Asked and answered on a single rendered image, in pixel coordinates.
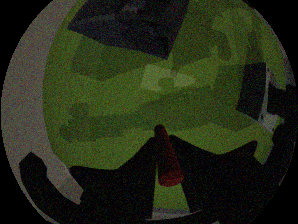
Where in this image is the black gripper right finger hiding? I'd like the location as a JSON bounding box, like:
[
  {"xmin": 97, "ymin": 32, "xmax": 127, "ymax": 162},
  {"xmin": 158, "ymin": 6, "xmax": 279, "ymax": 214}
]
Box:
[{"xmin": 169, "ymin": 135, "xmax": 258, "ymax": 213}]

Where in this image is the dark red peg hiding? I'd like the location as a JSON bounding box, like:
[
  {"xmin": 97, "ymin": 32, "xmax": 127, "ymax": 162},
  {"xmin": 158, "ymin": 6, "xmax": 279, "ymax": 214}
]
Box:
[{"xmin": 153, "ymin": 124, "xmax": 184, "ymax": 186}]

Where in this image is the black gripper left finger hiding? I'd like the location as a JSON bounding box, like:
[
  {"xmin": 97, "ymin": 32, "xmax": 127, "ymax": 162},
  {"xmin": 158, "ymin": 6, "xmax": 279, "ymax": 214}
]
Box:
[{"xmin": 69, "ymin": 137, "xmax": 157, "ymax": 220}]

